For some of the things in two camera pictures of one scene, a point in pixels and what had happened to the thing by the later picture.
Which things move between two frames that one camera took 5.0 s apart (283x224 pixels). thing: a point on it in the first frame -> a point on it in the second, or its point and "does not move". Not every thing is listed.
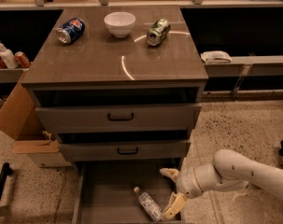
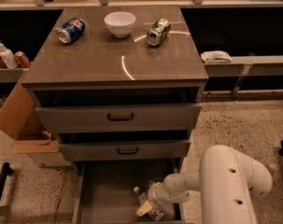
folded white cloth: [216, 57] does not move
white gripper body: [187, 181] -> [161, 201]
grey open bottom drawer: [106, 191] does not move
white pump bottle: [7, 55] does not move
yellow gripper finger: [175, 206] -> [146, 208]
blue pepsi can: [71, 30] does not move
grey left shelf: [7, 75] does not move
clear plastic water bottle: [150, 206] does not move
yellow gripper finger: [170, 173] -> [151, 183]
